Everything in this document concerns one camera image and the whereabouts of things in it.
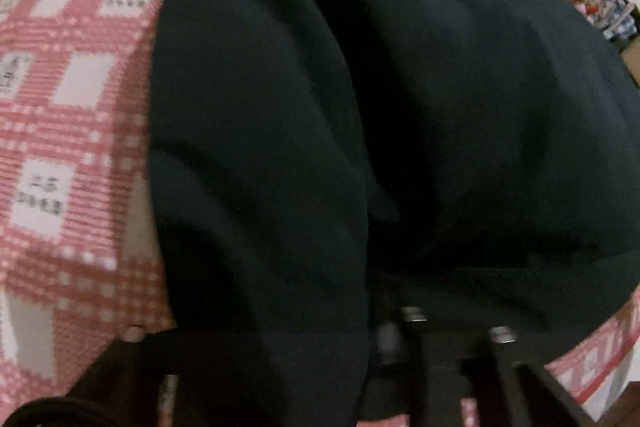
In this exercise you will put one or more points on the dark green jacket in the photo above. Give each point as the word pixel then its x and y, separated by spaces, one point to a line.
pixel 380 117

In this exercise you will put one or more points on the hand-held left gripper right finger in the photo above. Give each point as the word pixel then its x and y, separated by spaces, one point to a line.
pixel 450 372

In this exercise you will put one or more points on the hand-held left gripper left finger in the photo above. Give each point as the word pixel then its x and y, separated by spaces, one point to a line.
pixel 125 372

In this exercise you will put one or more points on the red patterned blanket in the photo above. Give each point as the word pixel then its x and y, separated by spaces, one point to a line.
pixel 75 132

